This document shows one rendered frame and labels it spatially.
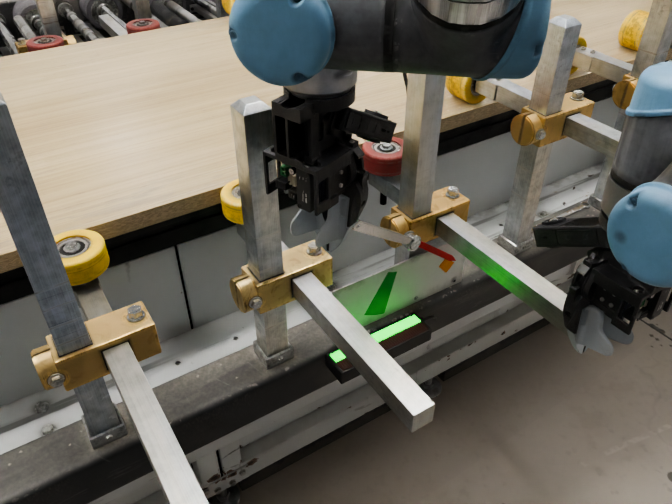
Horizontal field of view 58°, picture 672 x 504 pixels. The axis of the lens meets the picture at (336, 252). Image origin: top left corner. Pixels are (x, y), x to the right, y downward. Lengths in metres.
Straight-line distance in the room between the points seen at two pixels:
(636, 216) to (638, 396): 1.51
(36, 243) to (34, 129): 0.55
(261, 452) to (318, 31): 1.17
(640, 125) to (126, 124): 0.83
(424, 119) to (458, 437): 1.07
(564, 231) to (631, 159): 0.14
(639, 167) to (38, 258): 0.59
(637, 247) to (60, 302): 0.55
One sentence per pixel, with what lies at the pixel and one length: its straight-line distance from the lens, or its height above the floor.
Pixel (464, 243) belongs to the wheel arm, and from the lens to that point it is 0.90.
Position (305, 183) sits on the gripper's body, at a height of 1.06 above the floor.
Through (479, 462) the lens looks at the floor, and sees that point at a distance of 1.69.
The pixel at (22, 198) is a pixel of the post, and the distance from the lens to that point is 0.64.
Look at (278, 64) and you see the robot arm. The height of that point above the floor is 1.22.
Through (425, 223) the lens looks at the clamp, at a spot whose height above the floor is 0.86.
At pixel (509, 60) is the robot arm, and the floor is 1.23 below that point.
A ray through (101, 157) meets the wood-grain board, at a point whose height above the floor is 0.90.
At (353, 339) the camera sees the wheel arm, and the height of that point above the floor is 0.85.
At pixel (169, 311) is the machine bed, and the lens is 1.06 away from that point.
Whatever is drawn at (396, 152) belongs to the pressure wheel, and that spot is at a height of 0.91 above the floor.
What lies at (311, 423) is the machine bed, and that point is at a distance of 1.51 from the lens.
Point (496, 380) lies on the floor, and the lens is 1.87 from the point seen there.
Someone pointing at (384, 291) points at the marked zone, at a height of 0.76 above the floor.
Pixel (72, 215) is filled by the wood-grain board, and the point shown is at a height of 0.90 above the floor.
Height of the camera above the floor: 1.38
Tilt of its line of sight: 38 degrees down
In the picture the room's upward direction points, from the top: straight up
